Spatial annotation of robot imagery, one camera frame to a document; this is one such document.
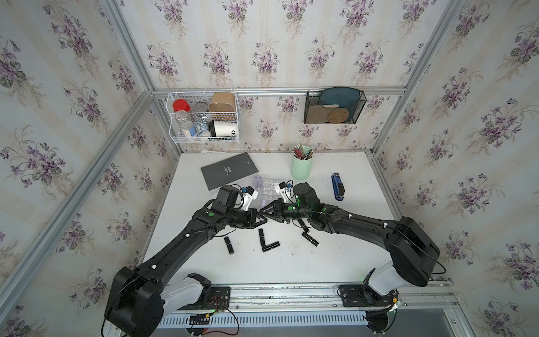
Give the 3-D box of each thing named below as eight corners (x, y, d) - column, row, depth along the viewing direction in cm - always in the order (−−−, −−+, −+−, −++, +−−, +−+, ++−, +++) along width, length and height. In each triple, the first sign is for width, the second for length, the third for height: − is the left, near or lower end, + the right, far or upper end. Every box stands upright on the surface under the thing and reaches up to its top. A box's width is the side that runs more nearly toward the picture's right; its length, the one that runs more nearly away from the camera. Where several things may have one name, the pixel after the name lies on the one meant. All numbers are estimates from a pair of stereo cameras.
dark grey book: (208, 191, 104) (207, 187, 101) (201, 171, 112) (199, 167, 109) (257, 173, 112) (257, 169, 109) (247, 155, 120) (246, 151, 117)
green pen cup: (291, 180, 108) (294, 160, 97) (290, 165, 115) (292, 145, 104) (310, 180, 109) (315, 160, 97) (307, 165, 115) (312, 145, 104)
